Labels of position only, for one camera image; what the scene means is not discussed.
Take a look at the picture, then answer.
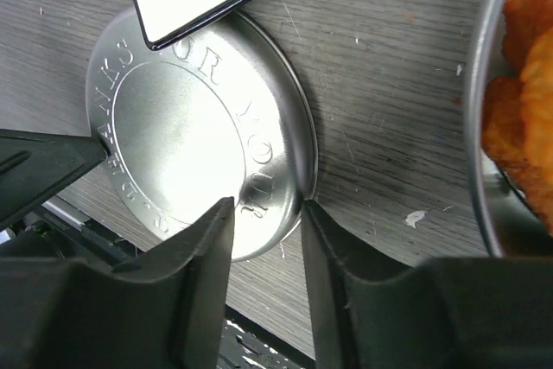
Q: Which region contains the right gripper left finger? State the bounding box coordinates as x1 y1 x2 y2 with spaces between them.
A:
0 195 237 369

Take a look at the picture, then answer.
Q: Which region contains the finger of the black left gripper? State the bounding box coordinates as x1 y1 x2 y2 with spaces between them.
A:
1 129 107 229

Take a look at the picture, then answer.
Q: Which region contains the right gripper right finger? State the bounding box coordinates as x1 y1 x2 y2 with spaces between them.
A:
302 200 552 368

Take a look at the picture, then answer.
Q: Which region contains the shallow round metal tin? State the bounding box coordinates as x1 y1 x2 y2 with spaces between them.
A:
462 0 552 257

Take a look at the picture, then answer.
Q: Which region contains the orange fried food piece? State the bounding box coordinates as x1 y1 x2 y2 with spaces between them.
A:
502 0 552 228

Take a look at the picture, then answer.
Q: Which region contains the orange strawberry shaped piece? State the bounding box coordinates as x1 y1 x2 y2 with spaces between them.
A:
481 76 527 172

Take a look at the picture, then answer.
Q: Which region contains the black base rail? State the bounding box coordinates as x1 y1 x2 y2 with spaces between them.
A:
0 195 316 369

